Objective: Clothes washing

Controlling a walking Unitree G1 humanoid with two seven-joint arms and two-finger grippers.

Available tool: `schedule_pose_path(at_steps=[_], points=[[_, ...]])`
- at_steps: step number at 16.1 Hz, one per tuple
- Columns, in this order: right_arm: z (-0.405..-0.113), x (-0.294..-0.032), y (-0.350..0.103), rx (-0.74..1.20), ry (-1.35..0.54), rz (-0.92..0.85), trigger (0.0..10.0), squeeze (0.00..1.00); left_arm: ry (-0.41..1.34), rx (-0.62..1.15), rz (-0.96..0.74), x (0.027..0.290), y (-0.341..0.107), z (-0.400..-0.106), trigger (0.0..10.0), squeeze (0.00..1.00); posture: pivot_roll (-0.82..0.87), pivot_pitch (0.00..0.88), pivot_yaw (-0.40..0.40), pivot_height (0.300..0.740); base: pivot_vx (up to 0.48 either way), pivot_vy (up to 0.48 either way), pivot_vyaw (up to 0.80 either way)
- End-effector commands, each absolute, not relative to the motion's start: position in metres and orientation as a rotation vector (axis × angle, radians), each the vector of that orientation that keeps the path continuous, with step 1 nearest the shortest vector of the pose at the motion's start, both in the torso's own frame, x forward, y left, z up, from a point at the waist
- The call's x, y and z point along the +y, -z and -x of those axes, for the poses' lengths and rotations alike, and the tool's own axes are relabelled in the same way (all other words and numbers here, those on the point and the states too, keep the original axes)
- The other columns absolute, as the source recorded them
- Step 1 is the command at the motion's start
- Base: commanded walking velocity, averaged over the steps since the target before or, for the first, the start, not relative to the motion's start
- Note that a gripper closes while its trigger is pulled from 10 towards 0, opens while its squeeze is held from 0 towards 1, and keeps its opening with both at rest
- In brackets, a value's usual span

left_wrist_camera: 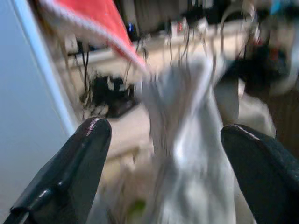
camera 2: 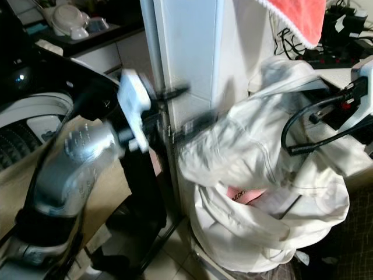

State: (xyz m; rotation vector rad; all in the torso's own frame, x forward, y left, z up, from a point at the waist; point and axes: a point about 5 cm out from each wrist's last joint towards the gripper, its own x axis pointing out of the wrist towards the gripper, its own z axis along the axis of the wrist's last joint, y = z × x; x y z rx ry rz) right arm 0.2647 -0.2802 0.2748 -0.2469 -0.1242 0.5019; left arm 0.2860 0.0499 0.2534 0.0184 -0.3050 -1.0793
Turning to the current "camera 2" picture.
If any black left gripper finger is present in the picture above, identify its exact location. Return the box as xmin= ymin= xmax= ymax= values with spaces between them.
xmin=172 ymin=113 xmax=216 ymax=141
xmin=160 ymin=85 xmax=191 ymax=100

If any white jacket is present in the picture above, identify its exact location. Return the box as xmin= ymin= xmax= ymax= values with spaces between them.
xmin=178 ymin=55 xmax=350 ymax=274

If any white refrigerator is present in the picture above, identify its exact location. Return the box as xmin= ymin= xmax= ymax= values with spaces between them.
xmin=140 ymin=0 xmax=269 ymax=222

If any black power strip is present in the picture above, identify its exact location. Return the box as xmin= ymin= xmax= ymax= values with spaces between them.
xmin=297 ymin=47 xmax=373 ymax=69

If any white counter cabinet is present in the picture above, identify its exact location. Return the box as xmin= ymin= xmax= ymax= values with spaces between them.
xmin=35 ymin=16 xmax=149 ymax=82

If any pink garment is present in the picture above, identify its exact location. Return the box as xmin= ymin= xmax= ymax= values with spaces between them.
xmin=226 ymin=185 xmax=266 ymax=205

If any red towel with white fringe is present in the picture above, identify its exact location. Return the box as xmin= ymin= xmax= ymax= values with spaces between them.
xmin=259 ymin=0 xmax=327 ymax=51

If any small grey tray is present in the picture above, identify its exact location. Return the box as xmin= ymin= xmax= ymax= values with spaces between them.
xmin=87 ymin=16 xmax=110 ymax=32

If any beige board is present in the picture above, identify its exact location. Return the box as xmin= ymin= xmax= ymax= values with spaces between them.
xmin=0 ymin=114 xmax=132 ymax=241

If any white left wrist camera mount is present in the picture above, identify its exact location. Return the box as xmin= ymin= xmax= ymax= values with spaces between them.
xmin=118 ymin=68 xmax=153 ymax=154

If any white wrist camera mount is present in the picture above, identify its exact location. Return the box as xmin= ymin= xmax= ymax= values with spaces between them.
xmin=349 ymin=57 xmax=373 ymax=120
xmin=118 ymin=68 xmax=153 ymax=154

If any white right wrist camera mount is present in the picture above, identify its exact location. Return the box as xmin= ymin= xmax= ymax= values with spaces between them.
xmin=349 ymin=57 xmax=373 ymax=120

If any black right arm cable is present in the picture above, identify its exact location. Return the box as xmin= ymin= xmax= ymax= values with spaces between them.
xmin=281 ymin=93 xmax=373 ymax=157

